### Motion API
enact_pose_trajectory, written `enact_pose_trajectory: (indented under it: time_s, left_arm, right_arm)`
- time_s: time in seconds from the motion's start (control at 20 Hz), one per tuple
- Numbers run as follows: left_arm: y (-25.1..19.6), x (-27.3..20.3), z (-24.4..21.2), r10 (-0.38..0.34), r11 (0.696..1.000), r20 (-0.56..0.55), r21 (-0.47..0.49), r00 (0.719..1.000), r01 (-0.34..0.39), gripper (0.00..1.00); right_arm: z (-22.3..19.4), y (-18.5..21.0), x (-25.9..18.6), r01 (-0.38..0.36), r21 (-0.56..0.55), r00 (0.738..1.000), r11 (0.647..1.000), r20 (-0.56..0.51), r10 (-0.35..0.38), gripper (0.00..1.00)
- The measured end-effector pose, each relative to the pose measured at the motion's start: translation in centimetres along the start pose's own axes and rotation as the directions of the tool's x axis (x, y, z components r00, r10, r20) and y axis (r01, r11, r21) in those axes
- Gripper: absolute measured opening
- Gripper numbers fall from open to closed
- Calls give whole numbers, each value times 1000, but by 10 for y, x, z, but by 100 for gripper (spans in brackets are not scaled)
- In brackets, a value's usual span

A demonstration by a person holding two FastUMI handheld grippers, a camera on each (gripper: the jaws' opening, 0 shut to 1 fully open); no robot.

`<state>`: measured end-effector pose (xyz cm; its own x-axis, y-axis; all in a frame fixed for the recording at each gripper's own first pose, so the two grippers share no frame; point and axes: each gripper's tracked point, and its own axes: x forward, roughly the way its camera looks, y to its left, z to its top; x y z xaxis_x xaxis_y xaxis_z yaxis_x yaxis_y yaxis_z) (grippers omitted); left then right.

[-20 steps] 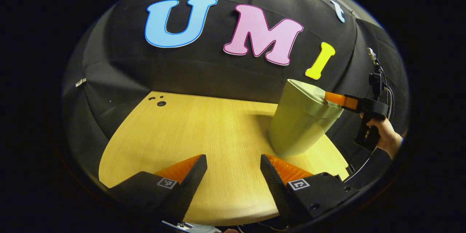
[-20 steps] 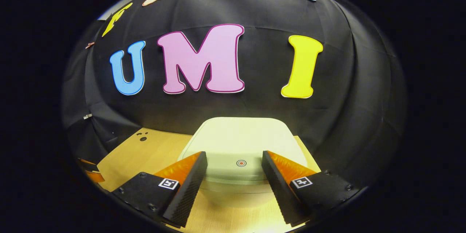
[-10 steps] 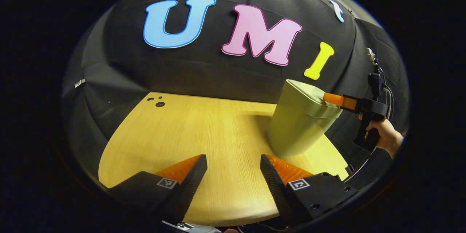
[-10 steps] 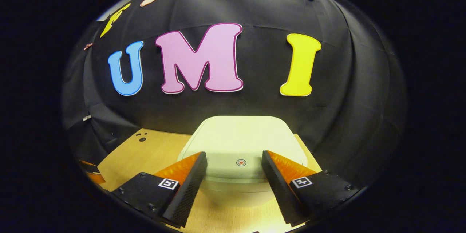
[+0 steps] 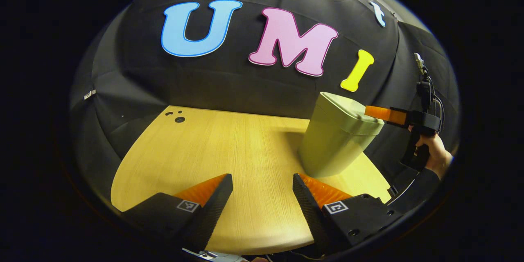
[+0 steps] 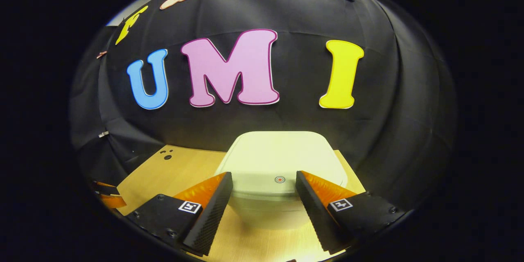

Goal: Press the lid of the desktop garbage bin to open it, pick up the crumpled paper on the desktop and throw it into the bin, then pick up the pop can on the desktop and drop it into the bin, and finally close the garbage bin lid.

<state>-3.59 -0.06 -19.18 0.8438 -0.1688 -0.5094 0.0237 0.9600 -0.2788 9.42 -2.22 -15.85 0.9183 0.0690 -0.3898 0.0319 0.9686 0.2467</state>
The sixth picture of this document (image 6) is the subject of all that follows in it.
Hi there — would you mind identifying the black backdrop cloth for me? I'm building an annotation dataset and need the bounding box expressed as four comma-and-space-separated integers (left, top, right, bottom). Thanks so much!
69, 0, 458, 213

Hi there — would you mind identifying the green desktop garbage bin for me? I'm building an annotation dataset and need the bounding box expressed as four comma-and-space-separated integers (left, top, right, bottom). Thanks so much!
214, 131, 348, 230

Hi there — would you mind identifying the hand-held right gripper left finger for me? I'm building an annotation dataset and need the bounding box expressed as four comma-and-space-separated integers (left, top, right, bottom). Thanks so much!
125, 171, 234, 256

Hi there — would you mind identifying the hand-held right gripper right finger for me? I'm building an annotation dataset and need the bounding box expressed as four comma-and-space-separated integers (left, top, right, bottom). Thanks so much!
295, 170, 408, 254

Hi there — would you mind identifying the wooden desktop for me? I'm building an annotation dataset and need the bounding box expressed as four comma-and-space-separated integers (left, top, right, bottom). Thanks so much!
116, 144, 366, 262

